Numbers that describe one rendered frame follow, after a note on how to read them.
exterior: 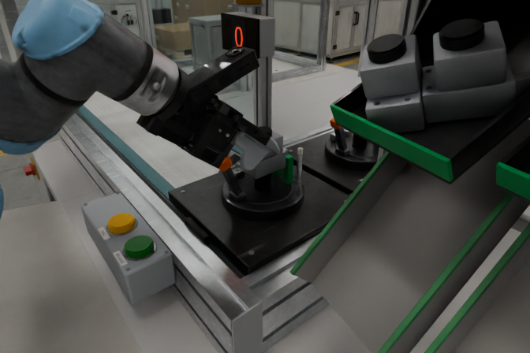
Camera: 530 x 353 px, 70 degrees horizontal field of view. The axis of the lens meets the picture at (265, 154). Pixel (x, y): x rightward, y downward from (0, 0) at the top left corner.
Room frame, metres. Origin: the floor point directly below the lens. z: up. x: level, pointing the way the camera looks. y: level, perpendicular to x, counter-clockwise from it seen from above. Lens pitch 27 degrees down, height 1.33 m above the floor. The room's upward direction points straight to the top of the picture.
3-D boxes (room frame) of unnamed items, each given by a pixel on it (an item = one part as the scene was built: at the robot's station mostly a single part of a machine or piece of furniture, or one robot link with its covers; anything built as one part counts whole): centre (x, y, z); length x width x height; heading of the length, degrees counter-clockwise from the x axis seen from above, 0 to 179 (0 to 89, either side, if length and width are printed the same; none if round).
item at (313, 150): (0.70, -0.20, 1.01); 0.24 x 0.24 x 0.13; 39
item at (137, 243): (0.42, 0.18, 0.96); 0.04 x 0.04 x 0.02
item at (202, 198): (0.54, 0.00, 0.96); 0.24 x 0.24 x 0.02; 39
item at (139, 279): (0.47, 0.22, 0.93); 0.21 x 0.07 x 0.06; 39
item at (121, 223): (0.47, 0.22, 0.96); 0.04 x 0.04 x 0.02
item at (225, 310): (0.66, 0.29, 0.91); 0.89 x 0.06 x 0.11; 39
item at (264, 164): (0.55, 0.00, 1.06); 0.08 x 0.04 x 0.07; 129
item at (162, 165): (0.79, 0.17, 0.91); 0.84 x 0.28 x 0.10; 39
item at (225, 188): (0.54, 0.00, 0.98); 0.14 x 0.14 x 0.02
